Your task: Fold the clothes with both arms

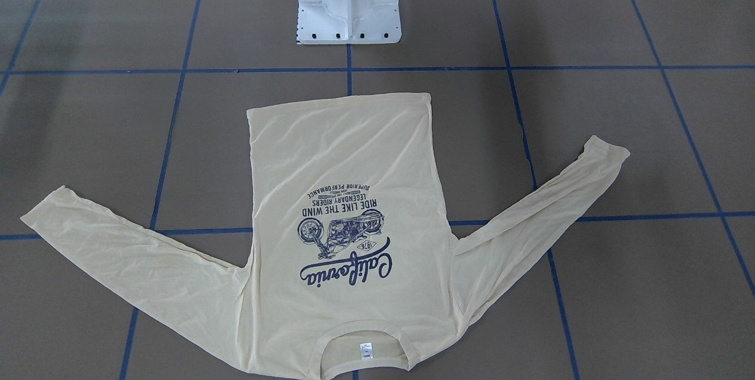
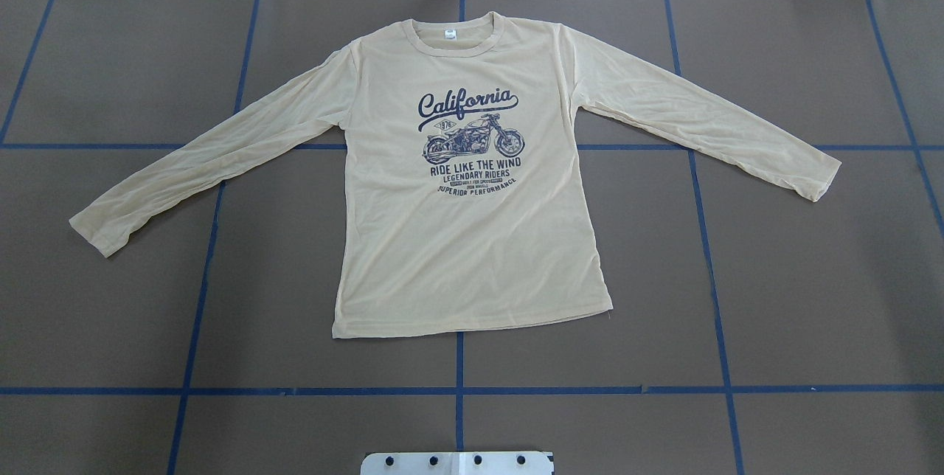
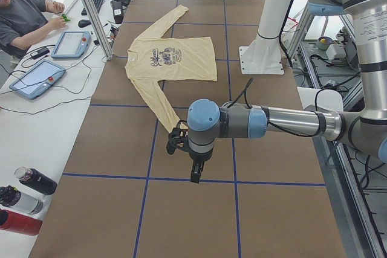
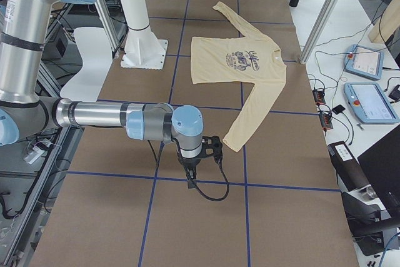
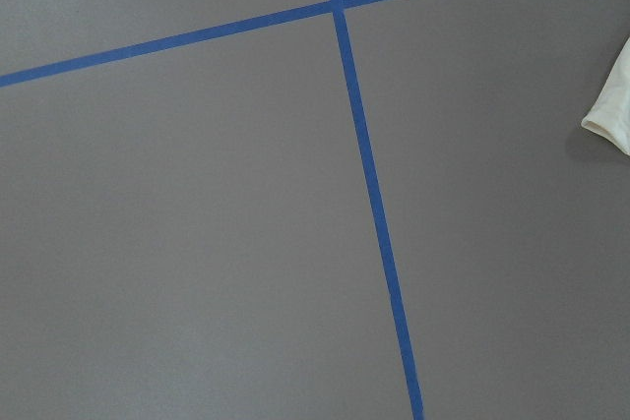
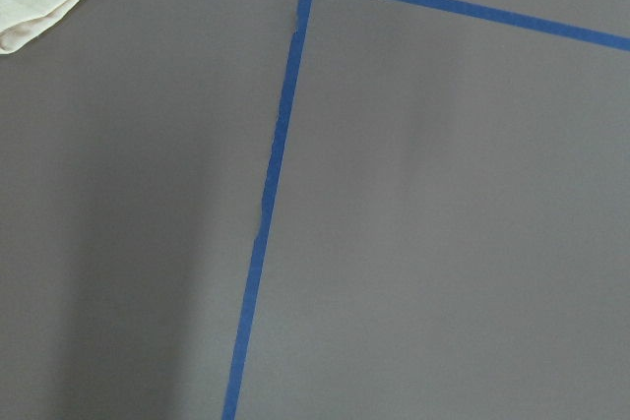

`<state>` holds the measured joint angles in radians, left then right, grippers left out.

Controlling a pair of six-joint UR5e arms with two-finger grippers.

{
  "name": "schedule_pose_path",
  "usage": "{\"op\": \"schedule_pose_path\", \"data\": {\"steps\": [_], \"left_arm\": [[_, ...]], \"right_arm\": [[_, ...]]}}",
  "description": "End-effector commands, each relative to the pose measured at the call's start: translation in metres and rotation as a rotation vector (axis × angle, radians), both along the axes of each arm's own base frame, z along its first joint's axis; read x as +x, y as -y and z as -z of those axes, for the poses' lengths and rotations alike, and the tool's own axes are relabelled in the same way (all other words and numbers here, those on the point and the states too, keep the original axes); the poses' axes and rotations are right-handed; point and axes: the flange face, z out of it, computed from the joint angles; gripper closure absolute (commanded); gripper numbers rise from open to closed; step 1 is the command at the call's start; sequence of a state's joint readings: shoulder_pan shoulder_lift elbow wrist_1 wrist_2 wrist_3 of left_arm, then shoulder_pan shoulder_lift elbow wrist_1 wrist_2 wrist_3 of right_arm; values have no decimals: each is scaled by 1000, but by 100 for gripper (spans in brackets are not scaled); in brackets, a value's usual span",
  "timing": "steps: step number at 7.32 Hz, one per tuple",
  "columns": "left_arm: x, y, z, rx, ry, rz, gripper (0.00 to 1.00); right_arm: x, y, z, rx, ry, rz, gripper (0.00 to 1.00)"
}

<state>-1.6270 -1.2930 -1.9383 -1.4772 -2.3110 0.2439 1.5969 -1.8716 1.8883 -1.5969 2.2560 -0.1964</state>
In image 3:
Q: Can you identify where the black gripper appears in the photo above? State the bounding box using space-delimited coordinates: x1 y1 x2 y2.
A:
189 150 213 183

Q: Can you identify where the yellow long-sleeve printed shirt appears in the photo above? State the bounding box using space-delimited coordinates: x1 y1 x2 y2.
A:
125 5 217 132

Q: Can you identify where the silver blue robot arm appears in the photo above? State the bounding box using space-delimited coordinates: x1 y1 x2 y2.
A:
184 0 386 183

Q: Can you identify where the brown table mat blue grid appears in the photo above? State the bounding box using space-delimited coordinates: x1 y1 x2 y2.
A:
28 0 348 258

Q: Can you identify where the white chair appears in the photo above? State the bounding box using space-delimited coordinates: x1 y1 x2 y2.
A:
297 86 343 111

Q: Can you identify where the black steel-cap bottle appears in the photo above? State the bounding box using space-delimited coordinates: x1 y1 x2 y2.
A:
14 166 57 196

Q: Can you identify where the upper blue teach pendant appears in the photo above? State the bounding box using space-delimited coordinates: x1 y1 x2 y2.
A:
51 31 91 59

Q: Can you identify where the blue teach pendant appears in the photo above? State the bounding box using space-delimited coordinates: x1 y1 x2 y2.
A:
51 31 91 59
9 60 66 100

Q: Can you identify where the teal bowl with yellow ball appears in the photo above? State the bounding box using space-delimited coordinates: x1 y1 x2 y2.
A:
317 36 333 51

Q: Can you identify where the black computer mouse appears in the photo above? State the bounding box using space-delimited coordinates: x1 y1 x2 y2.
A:
78 19 91 28

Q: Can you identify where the lower blue teach pendant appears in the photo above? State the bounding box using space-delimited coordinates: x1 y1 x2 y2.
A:
9 60 66 100

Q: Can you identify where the clear black-lid bottle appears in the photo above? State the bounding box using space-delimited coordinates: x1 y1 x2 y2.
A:
1 185 43 214

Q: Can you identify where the black power adapter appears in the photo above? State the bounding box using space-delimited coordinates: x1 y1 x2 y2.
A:
30 47 50 59

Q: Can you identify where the red bottle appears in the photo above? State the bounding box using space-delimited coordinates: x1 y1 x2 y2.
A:
1 210 42 236

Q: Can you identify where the green small object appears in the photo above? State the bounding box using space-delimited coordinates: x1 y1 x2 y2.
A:
61 14 71 22

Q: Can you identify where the person in grey shirt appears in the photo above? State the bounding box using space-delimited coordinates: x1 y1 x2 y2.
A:
1 0 66 59

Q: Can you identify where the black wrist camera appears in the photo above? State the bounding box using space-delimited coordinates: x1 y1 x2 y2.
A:
166 120 189 155

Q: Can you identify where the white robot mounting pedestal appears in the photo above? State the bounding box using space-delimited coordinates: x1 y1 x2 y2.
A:
239 0 292 75

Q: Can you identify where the black pendant cable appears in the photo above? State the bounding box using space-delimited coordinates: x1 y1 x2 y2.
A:
0 55 93 116

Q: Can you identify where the aluminium frame post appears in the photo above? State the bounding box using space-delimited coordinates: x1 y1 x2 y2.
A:
82 0 113 60

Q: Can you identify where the aluminium side frame rail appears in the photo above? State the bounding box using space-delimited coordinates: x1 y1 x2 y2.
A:
298 4 387 258

